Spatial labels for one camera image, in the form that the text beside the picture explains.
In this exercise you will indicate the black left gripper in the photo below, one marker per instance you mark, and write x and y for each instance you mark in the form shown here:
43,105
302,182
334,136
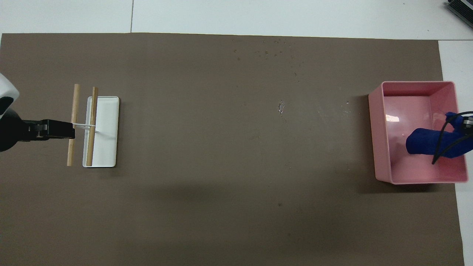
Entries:
13,131

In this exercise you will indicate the blue towel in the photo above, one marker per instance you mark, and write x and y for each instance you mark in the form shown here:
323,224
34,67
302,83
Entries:
421,142

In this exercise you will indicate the small water droplet streak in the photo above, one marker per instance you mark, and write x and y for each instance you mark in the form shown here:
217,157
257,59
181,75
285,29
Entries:
281,108

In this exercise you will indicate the thin white crossbar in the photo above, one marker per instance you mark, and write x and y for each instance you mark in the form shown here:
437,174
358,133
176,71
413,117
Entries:
85,126

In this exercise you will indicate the darker wooden dowel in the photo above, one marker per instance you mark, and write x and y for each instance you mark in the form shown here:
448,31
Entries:
94,107

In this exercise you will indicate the white rectangular tray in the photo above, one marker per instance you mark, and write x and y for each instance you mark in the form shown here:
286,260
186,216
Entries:
109,129

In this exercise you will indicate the pink plastic bin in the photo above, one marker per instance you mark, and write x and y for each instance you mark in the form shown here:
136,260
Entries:
406,111

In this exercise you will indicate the dark ribbed device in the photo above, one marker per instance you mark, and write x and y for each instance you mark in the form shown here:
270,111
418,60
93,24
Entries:
463,7

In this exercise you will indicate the brown table mat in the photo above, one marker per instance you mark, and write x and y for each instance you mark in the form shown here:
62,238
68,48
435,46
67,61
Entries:
221,184

